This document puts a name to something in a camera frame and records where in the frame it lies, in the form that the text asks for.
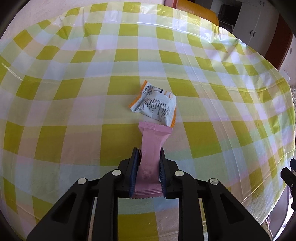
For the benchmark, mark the white wardrobe cabinet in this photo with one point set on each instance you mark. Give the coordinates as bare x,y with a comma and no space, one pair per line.
256,24

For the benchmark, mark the pink snack packet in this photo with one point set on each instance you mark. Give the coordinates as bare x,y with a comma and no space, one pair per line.
153,137

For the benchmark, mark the green checkered tablecloth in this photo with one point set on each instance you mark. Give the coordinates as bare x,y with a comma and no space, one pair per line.
67,83

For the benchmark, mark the white orange packet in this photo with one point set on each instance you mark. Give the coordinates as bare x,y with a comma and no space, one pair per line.
156,103

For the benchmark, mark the yellow leather armchair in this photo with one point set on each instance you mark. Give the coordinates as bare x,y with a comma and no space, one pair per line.
197,10

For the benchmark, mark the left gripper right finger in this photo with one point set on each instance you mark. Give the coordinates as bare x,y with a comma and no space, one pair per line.
207,203

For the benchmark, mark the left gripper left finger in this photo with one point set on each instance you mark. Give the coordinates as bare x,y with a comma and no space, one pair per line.
89,209

